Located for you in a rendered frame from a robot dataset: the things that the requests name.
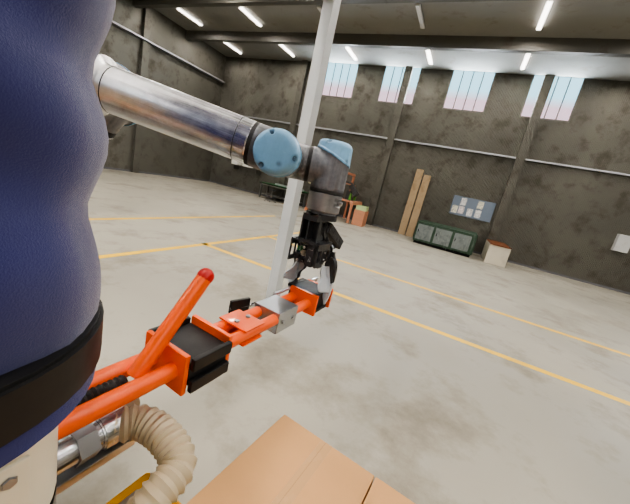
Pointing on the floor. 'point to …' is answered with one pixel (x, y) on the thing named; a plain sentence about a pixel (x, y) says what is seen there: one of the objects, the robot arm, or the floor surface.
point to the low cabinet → (445, 237)
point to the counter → (495, 253)
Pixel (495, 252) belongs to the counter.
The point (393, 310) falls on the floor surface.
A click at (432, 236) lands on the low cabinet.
